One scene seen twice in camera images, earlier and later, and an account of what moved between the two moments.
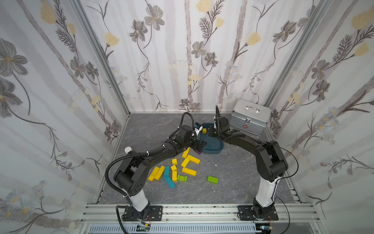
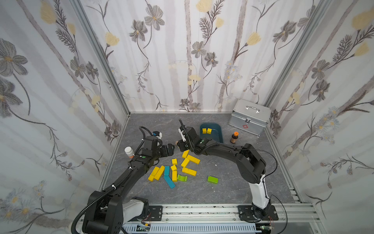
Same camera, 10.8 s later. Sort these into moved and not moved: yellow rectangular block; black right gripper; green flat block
Moved: black right gripper
Not moved: yellow rectangular block; green flat block
